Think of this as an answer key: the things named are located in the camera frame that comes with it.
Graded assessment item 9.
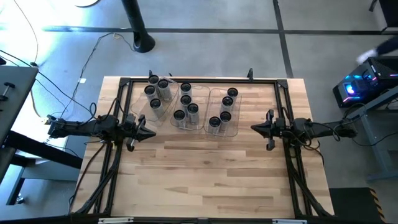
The black cabinet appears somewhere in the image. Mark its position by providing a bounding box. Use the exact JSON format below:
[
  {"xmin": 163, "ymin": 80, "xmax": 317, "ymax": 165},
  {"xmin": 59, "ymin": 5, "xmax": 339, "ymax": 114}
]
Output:
[{"xmin": 369, "ymin": 0, "xmax": 398, "ymax": 34}]

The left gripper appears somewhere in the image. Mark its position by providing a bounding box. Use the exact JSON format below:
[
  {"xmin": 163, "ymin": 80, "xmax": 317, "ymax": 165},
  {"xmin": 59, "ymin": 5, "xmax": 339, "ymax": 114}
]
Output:
[{"xmin": 119, "ymin": 113, "xmax": 157, "ymax": 152}]

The black desktop computer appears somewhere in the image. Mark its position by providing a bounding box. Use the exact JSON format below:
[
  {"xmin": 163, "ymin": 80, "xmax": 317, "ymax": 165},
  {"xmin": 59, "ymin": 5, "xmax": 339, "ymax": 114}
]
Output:
[{"xmin": 332, "ymin": 55, "xmax": 398, "ymax": 108}]

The grey side desk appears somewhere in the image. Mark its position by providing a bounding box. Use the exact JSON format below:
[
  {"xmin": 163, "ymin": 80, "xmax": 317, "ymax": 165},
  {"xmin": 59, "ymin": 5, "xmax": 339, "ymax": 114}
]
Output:
[{"xmin": 0, "ymin": 64, "xmax": 40, "ymax": 147}]

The grey metal bench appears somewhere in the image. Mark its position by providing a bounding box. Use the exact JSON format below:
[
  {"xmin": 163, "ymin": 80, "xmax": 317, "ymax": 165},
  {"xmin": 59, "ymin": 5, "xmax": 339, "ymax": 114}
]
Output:
[{"xmin": 343, "ymin": 85, "xmax": 398, "ymax": 183}]

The black desk leg frame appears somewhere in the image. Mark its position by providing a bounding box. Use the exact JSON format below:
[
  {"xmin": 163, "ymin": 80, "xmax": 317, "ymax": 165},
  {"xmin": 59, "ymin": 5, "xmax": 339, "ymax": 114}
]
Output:
[{"xmin": 0, "ymin": 130, "xmax": 84, "ymax": 207}]

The black stand pole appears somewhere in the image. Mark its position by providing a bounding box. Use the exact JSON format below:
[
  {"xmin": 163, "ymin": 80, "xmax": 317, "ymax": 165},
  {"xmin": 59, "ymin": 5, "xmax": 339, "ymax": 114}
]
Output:
[{"xmin": 120, "ymin": 0, "xmax": 156, "ymax": 54}]

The black screw clamp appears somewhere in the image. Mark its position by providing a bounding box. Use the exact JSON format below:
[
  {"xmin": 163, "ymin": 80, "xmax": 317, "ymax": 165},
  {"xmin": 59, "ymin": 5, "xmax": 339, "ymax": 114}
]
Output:
[{"xmin": 0, "ymin": 81, "xmax": 16, "ymax": 102}]

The black floor cable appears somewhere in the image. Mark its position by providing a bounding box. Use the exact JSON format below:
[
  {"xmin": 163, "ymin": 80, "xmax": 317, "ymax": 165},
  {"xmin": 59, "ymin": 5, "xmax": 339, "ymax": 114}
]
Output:
[
  {"xmin": 0, "ymin": 49, "xmax": 96, "ymax": 116},
  {"xmin": 58, "ymin": 32, "xmax": 137, "ymax": 121}
]

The blue-band Celsius can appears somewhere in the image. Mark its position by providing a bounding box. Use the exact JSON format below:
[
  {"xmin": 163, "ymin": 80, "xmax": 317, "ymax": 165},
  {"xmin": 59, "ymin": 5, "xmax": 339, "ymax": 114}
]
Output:
[
  {"xmin": 180, "ymin": 95, "xmax": 193, "ymax": 111},
  {"xmin": 173, "ymin": 109, "xmax": 187, "ymax": 129},
  {"xmin": 187, "ymin": 103, "xmax": 200, "ymax": 124}
]

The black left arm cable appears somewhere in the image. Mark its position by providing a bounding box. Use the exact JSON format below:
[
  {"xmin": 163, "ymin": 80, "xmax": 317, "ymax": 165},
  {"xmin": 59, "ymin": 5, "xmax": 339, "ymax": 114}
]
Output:
[{"xmin": 88, "ymin": 98, "xmax": 127, "ymax": 124}]

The person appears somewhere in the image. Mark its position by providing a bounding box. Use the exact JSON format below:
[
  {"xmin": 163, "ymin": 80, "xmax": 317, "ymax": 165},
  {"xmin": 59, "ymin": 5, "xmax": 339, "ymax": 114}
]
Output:
[{"xmin": 356, "ymin": 35, "xmax": 398, "ymax": 65}]

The silver metal bracket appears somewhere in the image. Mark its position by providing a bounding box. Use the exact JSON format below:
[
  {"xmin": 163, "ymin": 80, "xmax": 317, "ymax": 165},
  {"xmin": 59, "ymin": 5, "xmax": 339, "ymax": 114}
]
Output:
[
  {"xmin": 272, "ymin": 219, "xmax": 308, "ymax": 224},
  {"xmin": 98, "ymin": 217, "xmax": 135, "ymax": 224}
]

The black hazard-striped box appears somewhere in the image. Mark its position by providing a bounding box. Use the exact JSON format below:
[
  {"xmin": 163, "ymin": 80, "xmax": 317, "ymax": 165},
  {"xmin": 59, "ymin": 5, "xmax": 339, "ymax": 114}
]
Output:
[{"xmin": 328, "ymin": 186, "xmax": 389, "ymax": 224}]

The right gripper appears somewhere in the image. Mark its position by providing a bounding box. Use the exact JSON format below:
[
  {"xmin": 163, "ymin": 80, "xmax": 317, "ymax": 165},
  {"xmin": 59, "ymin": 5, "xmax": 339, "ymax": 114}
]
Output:
[{"xmin": 250, "ymin": 108, "xmax": 295, "ymax": 152}]

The red-band Celsius can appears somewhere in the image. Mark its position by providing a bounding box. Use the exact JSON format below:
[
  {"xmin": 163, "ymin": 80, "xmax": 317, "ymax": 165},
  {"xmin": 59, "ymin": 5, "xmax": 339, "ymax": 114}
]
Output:
[
  {"xmin": 208, "ymin": 116, "xmax": 222, "ymax": 135},
  {"xmin": 226, "ymin": 86, "xmax": 239, "ymax": 102}
]

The white cardboard box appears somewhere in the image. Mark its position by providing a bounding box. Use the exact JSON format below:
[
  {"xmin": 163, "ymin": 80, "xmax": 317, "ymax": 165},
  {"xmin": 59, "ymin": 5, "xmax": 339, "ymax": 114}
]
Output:
[{"xmin": 39, "ymin": 136, "xmax": 72, "ymax": 149}]

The clear plastic bin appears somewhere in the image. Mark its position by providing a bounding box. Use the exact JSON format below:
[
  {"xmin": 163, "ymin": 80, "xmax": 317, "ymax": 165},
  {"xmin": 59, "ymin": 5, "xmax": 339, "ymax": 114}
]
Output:
[
  {"xmin": 170, "ymin": 83, "xmax": 211, "ymax": 131},
  {"xmin": 203, "ymin": 88, "xmax": 243, "ymax": 138},
  {"xmin": 130, "ymin": 77, "xmax": 180, "ymax": 128}
]

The white Celsius can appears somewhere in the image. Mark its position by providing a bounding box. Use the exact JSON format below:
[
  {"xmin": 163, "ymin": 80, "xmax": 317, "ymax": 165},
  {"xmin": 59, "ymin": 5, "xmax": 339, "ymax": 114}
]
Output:
[
  {"xmin": 180, "ymin": 82, "xmax": 193, "ymax": 97},
  {"xmin": 220, "ymin": 95, "xmax": 234, "ymax": 114},
  {"xmin": 219, "ymin": 111, "xmax": 233, "ymax": 132}
]

